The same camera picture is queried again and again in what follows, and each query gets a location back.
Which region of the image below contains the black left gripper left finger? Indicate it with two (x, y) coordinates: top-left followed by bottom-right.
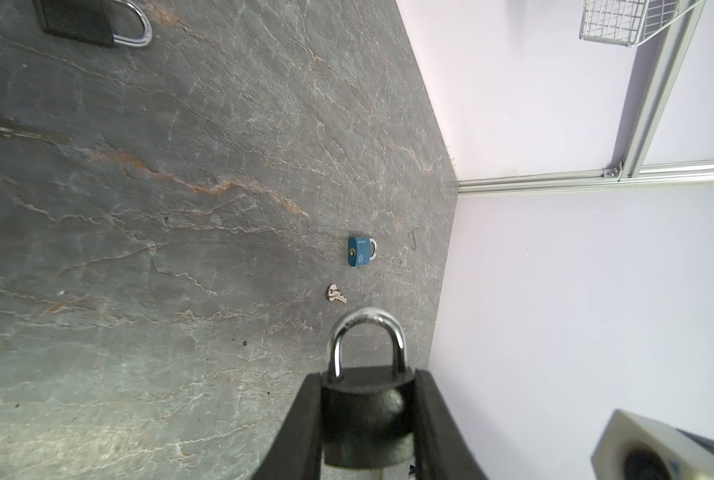
(253, 373), (322, 480)

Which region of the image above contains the long white wire basket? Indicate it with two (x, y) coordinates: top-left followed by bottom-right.
(579, 0), (702, 47)

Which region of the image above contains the aluminium frame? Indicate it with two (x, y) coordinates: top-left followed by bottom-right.
(458, 1), (714, 196)

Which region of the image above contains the silver key on table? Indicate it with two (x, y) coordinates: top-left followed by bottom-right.
(0, 117), (70, 144)

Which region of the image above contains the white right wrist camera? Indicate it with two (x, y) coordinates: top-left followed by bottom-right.
(591, 409), (714, 480)

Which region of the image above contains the small silver key pair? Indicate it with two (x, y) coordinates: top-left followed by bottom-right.
(326, 284), (347, 304)

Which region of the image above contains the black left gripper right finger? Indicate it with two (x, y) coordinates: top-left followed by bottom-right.
(413, 369), (487, 480)

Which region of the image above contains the blue padlock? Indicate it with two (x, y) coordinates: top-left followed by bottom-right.
(348, 236), (377, 267)

